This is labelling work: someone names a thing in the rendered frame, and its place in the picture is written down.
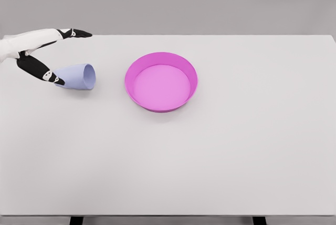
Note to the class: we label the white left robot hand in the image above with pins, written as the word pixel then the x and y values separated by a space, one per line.
pixel 31 39

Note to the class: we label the pale lavender cup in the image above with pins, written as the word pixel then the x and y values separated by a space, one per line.
pixel 74 77

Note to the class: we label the pink round plate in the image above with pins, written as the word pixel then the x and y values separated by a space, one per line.
pixel 161 85

